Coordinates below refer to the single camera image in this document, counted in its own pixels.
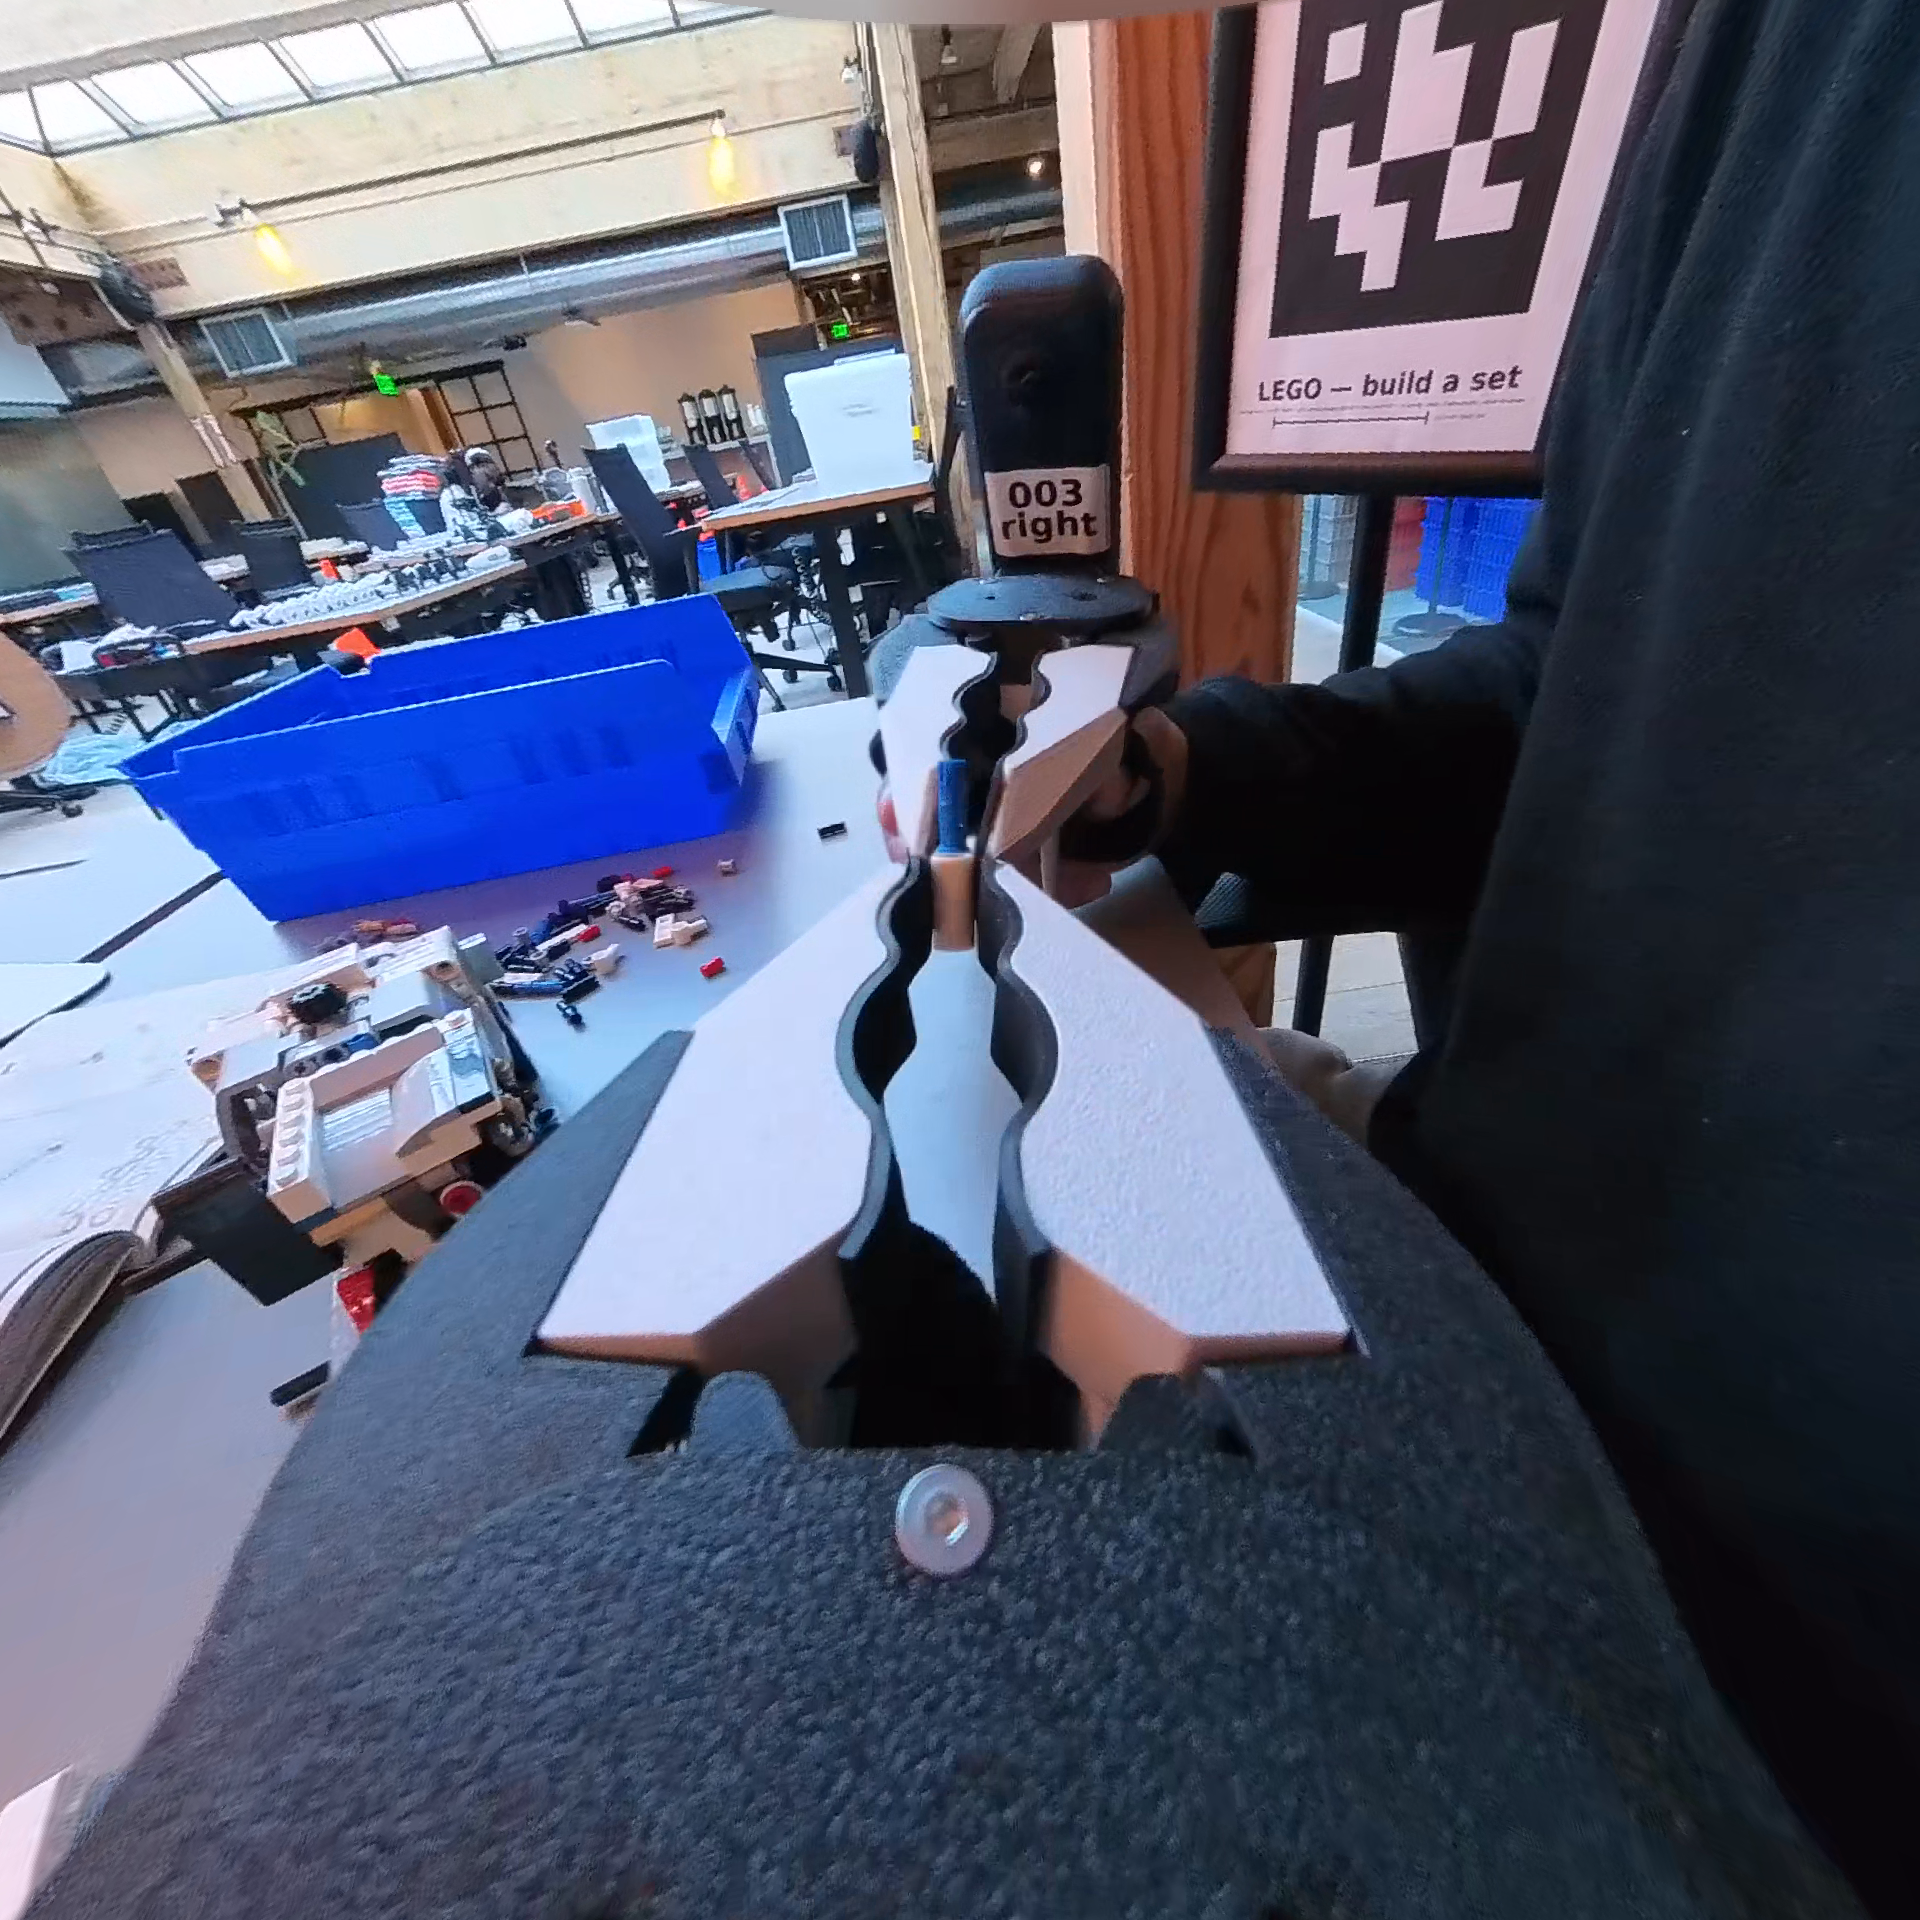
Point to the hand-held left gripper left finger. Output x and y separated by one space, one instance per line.
720 1170

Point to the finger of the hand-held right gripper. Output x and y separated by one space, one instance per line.
1072 735
914 720

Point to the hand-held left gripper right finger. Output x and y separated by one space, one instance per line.
1185 1201

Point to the blue lego pin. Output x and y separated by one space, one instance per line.
954 802

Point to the tan lego connector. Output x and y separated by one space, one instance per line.
954 900

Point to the person's right forearm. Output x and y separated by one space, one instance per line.
1350 794

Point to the pile of small lego pieces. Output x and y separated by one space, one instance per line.
600 931

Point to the white lego vehicle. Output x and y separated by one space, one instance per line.
374 1094

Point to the lego instruction booklet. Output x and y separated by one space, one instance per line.
74 1201

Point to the white storage box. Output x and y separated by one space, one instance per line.
853 420

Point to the wooden pillar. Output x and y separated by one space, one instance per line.
1185 541

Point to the wooden desk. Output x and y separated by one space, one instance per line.
818 506

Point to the black sign stand pole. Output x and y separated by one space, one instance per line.
1343 751

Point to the black office chair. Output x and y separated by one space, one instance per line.
639 519

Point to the stack of blue crates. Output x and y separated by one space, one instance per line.
1425 554

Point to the framed marker sign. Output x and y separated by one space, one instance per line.
1411 225

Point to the blue plastic bin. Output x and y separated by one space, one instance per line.
451 765

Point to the person's dark sweater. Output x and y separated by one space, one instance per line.
1725 900

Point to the wooden chair back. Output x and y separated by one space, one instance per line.
30 704

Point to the metal ventilation duct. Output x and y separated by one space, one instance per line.
570 292

